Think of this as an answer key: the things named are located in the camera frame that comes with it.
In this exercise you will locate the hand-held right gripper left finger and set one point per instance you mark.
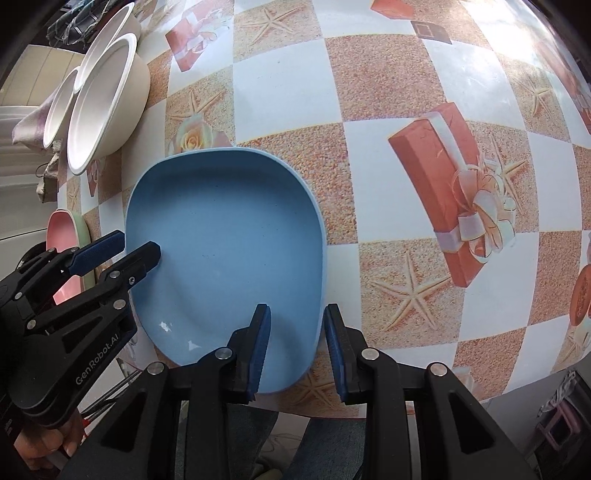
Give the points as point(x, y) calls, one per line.
point(260, 355)

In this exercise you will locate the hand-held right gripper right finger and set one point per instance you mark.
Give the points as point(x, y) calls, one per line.
point(334, 360)

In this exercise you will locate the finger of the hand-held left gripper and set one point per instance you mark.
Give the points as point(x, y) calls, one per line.
point(141, 261)
point(99, 253)

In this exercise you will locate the small white bowl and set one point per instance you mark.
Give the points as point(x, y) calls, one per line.
point(57, 110)

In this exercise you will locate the blue plate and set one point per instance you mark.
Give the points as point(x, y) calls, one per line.
point(221, 240)

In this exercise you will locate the checkered printed tablecloth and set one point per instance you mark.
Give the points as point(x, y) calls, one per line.
point(392, 69)

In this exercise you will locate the pink stool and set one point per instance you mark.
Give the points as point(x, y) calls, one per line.
point(556, 417)

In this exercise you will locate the pink cloth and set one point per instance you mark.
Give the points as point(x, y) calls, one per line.
point(27, 124)

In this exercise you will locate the plaid cloth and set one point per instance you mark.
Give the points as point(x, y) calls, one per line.
point(69, 18)

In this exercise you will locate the person's left hand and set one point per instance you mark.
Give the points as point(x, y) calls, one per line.
point(55, 445)

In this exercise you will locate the pink plate with green rim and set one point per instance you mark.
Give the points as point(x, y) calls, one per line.
point(62, 230)

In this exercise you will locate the striped towel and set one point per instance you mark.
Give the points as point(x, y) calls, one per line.
point(556, 390)

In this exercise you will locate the person's blue jeans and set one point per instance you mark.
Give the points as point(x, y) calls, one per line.
point(332, 443)

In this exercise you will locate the beige cloth bag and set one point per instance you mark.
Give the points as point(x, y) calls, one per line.
point(46, 184)

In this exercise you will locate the white paper plate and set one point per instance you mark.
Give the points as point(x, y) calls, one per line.
point(115, 23)
point(99, 101)

